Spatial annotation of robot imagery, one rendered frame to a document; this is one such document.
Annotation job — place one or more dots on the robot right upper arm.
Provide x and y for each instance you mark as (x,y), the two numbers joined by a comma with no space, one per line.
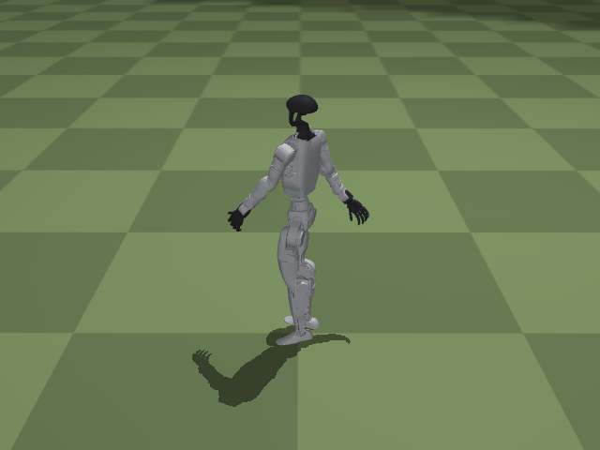
(326,165)

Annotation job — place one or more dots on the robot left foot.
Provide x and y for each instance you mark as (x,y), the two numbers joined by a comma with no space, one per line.
(293,338)

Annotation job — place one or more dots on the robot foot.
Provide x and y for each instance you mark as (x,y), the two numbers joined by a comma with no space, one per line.
(293,338)
(312,323)

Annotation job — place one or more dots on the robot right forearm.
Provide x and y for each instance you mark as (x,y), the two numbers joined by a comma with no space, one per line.
(335,183)

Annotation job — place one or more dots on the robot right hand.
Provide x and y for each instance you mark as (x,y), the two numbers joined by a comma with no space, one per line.
(356,207)

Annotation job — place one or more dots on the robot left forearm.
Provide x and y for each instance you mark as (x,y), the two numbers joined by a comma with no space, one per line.
(258,194)

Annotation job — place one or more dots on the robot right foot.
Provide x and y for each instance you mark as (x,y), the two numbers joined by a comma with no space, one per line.
(312,323)

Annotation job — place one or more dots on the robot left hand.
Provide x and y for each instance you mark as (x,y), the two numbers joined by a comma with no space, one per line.
(237,219)

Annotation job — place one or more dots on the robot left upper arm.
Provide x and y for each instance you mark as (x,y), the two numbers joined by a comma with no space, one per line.
(283,156)

